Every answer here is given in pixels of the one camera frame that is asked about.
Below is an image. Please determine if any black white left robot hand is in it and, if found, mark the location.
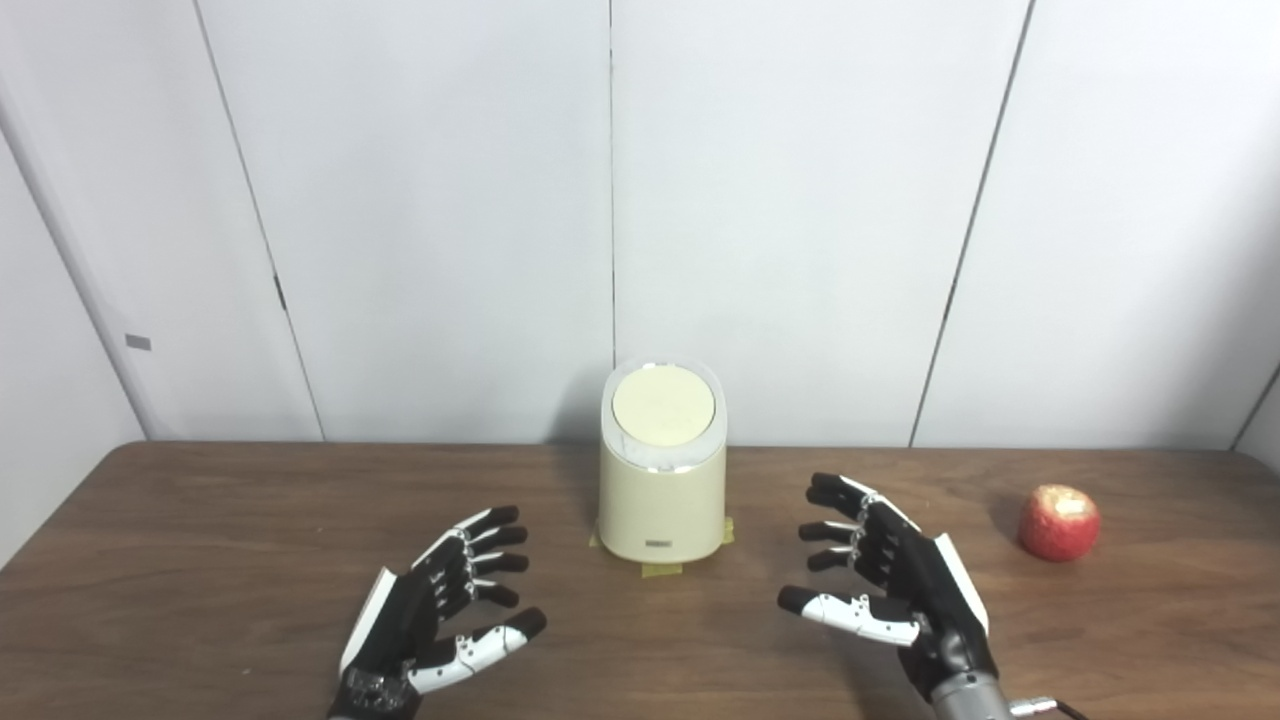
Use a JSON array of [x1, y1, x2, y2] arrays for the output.
[[328, 505, 548, 720]]

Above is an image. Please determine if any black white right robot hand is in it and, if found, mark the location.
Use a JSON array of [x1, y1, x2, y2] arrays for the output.
[[778, 473, 999, 701]]

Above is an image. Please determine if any red bitten apple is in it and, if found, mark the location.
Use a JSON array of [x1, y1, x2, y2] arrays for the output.
[[1019, 484, 1102, 562]]

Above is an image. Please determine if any round cream bin lid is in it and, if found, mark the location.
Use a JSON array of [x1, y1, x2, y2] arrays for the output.
[[611, 364, 717, 448]]

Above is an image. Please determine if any cream-colored plastic bin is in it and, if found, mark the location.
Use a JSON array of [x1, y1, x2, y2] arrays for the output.
[[597, 357, 728, 564]]

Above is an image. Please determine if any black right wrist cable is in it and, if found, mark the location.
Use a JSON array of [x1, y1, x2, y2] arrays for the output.
[[1010, 696, 1093, 720]]

